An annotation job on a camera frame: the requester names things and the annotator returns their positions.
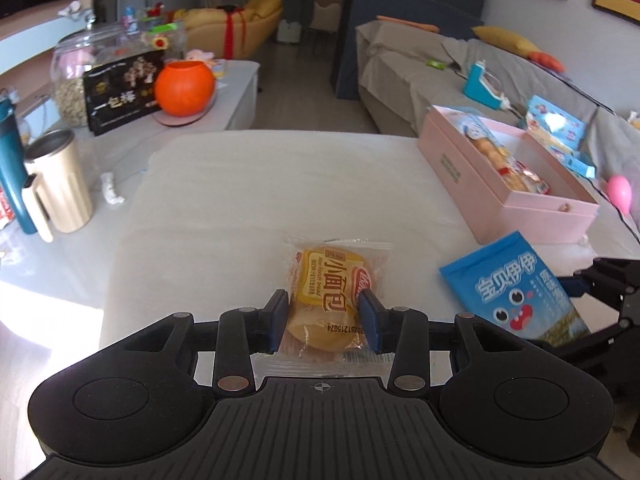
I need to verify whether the teal and white toy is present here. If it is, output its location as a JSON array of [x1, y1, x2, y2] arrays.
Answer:
[[462, 60, 509, 111]]

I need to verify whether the pink balloon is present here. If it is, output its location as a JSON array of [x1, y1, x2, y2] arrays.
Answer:
[[607, 175, 633, 213]]

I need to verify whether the white low table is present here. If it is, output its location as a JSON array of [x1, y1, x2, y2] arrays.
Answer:
[[0, 59, 261, 461]]

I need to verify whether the blue printed box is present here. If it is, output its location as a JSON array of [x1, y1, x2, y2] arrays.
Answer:
[[525, 95, 587, 153]]

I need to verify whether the glass jar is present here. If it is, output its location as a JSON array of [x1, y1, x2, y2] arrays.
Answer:
[[50, 27, 166, 128]]

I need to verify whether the green plastic toy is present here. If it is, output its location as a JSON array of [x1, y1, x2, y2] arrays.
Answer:
[[142, 22, 183, 42]]

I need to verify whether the orange pillow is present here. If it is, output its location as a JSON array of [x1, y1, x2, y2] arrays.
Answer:
[[527, 51, 566, 73]]

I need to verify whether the brown bread packet with sticker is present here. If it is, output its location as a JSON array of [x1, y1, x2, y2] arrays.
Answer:
[[452, 112, 511, 171]]

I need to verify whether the yellow bread packet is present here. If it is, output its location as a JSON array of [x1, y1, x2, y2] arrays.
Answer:
[[252, 232, 396, 381]]

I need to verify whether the blue seaweed snack bag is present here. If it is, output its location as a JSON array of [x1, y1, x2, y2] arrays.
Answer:
[[439, 231, 591, 348]]

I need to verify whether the red ribbon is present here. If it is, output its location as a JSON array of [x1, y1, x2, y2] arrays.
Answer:
[[222, 7, 248, 59]]

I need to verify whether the yellow sofa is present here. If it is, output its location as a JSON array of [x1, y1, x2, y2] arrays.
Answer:
[[175, 0, 286, 61]]

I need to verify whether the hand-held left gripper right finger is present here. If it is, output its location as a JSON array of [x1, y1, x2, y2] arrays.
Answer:
[[356, 287, 523, 395]]

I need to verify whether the pink round tray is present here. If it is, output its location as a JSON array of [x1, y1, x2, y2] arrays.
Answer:
[[152, 100, 216, 127]]

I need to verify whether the crumpled white tissue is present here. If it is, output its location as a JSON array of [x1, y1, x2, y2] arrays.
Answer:
[[100, 172, 125, 206]]

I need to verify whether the pink rectangular box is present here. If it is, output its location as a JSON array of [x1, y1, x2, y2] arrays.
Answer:
[[417, 105, 600, 245]]

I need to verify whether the grey covered sofa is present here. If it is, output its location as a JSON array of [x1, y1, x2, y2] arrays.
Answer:
[[356, 20, 640, 246]]

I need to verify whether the long orange carrot plush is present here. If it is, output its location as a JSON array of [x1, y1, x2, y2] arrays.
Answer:
[[376, 15, 440, 33]]

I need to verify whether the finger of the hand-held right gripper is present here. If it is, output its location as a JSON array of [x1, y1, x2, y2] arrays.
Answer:
[[525, 317, 626, 376], [560, 257, 640, 321]]

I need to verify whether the teal bottle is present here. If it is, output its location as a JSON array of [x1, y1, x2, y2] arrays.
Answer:
[[0, 95, 38, 235]]

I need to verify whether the black snack bag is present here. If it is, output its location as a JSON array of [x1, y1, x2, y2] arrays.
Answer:
[[82, 50, 166, 137]]

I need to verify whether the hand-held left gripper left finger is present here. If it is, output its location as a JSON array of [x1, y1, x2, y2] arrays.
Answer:
[[122, 288, 291, 395]]

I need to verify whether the dark blue cabinet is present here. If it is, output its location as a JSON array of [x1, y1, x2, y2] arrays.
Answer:
[[330, 0, 488, 101]]

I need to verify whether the yellow pillow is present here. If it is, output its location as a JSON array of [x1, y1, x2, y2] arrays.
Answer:
[[472, 26, 541, 58]]

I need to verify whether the orange pumpkin bucket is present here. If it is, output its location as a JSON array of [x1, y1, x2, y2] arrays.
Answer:
[[154, 61, 216, 117]]

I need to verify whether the gold mug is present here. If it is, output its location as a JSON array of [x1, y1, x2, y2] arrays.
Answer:
[[21, 129, 95, 243]]

